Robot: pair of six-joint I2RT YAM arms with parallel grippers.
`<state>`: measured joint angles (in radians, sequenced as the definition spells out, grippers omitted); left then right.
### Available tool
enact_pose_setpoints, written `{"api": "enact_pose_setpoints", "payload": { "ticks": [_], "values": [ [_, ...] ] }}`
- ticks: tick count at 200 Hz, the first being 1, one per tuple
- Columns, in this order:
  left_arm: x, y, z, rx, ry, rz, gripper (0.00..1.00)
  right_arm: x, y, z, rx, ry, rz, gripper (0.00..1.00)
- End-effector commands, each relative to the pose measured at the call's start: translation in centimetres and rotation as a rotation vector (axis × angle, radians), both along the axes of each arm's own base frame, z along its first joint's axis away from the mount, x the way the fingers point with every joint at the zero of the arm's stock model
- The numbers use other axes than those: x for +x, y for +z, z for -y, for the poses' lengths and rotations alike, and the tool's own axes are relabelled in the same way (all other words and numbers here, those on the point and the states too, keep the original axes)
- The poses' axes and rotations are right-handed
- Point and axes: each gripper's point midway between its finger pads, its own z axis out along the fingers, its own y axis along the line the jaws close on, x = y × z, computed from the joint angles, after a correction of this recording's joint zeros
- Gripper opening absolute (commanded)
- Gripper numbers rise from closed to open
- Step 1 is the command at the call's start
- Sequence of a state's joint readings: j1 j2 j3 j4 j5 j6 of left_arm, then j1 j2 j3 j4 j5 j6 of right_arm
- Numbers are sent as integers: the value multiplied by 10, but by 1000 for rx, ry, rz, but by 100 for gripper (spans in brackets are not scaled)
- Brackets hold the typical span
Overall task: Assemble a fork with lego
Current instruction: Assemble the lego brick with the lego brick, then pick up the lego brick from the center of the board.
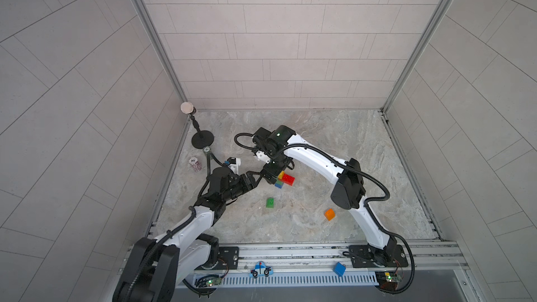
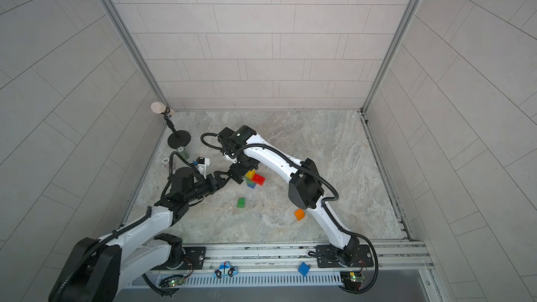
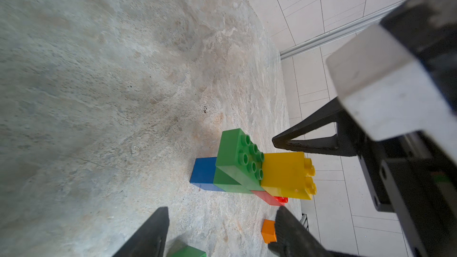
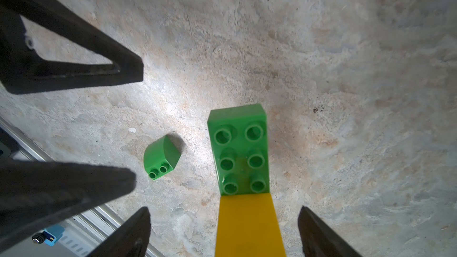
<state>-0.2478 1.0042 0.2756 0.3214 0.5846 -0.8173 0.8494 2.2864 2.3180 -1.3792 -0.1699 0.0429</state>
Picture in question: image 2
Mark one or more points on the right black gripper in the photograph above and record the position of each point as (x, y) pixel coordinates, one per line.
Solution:
(235, 165)

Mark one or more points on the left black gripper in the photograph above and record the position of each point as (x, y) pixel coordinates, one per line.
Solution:
(219, 184)

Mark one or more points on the long red lego brick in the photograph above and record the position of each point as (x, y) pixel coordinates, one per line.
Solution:
(258, 180)

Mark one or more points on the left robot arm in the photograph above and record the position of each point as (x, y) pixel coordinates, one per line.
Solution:
(97, 269)

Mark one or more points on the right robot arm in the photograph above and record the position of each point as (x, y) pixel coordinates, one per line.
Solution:
(308, 191)

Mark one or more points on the orange square lego brick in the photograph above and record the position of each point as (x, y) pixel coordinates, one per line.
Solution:
(299, 214)

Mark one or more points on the green can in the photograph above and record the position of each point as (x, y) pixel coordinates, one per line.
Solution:
(182, 152)

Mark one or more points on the black microphone stand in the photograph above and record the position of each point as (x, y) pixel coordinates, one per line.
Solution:
(178, 138)

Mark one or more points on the pink white small cup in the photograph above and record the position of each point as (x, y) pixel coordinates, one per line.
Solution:
(166, 162)

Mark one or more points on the blue car toy sticker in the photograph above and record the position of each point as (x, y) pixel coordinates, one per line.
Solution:
(225, 269)

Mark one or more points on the left circuit board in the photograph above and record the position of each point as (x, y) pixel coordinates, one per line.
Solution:
(172, 282)

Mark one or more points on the circuit board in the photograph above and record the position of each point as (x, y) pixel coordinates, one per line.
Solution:
(352, 281)
(172, 282)

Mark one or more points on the right circuit board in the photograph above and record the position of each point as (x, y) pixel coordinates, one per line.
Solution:
(352, 281)

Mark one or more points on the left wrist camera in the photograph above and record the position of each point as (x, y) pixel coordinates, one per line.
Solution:
(202, 165)

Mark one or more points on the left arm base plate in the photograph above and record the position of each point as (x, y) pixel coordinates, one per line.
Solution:
(189, 258)

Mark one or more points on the blue cube on rail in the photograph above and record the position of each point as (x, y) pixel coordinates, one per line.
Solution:
(304, 269)

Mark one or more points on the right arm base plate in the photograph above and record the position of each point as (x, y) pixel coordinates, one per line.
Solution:
(326, 257)

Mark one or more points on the aluminium front rail frame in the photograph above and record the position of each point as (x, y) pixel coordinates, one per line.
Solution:
(276, 264)

